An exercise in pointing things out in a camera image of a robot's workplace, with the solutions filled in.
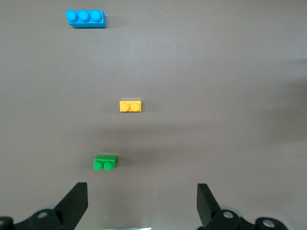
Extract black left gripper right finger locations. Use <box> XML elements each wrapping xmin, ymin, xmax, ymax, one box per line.
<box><xmin>196</xmin><ymin>183</ymin><xmax>255</xmax><ymax>230</ymax></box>

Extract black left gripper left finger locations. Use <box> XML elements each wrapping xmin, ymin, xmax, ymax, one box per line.
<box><xmin>14</xmin><ymin>182</ymin><xmax>88</xmax><ymax>230</ymax></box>

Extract brown table cover sheet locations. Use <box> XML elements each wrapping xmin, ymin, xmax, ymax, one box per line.
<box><xmin>0</xmin><ymin>0</ymin><xmax>307</xmax><ymax>230</ymax></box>

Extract green two-stud block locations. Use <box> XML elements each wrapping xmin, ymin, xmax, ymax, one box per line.
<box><xmin>92</xmin><ymin>154</ymin><xmax>118</xmax><ymax>172</ymax></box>

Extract yellow two-stud block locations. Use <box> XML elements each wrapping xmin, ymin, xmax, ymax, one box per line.
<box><xmin>119</xmin><ymin>100</ymin><xmax>142</xmax><ymax>113</ymax></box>

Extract blue three-stud block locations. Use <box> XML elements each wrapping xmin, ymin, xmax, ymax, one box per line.
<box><xmin>65</xmin><ymin>9</ymin><xmax>107</xmax><ymax>29</ymax></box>

